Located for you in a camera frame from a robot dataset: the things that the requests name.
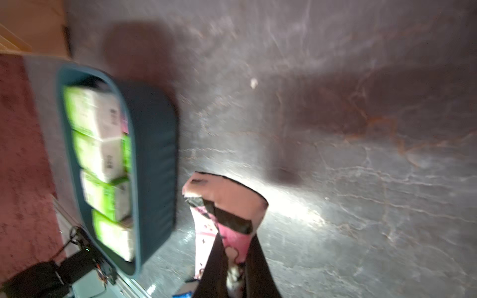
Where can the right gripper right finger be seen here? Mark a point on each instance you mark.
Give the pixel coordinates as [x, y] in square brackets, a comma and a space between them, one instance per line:
[259, 282]

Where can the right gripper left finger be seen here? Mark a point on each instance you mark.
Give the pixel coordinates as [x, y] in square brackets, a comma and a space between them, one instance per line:
[214, 278]

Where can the blue tissue pack bottom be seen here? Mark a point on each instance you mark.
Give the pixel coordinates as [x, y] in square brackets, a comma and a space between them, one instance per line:
[187, 290]

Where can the pink tissue pack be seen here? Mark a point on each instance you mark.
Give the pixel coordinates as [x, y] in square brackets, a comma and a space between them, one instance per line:
[223, 207]
[124, 125]

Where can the green tissue pack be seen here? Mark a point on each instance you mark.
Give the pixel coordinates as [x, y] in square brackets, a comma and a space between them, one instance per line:
[102, 158]
[93, 112]
[117, 236]
[111, 199]

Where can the teal storage box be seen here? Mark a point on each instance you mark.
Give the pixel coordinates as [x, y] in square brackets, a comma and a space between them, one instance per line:
[153, 130]

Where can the pink tissue pack bottom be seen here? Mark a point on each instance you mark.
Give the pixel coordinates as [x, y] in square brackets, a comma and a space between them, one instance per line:
[124, 125]

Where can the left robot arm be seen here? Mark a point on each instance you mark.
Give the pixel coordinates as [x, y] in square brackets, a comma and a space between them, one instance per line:
[50, 279]

